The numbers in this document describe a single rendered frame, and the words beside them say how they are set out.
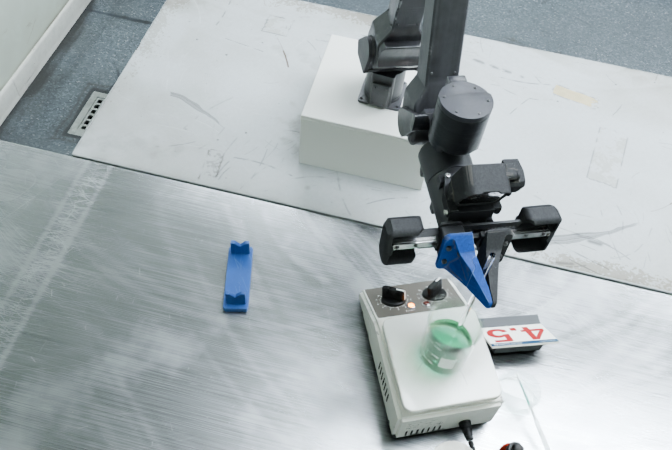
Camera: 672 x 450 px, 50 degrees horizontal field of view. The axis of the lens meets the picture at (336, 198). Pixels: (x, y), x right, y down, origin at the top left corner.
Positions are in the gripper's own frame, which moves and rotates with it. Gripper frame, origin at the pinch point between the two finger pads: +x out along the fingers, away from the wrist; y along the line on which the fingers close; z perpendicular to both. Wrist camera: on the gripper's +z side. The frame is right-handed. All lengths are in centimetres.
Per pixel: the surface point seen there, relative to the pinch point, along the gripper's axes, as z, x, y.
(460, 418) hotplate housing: -21.2, 6.8, 0.5
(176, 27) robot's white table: -25, -72, -32
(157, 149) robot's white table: -25, -43, -35
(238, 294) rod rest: -22.4, -13.6, -24.3
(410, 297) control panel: -20.8, -9.7, -2.0
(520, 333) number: -23.4, -4.1, 12.2
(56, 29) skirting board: -108, -177, -80
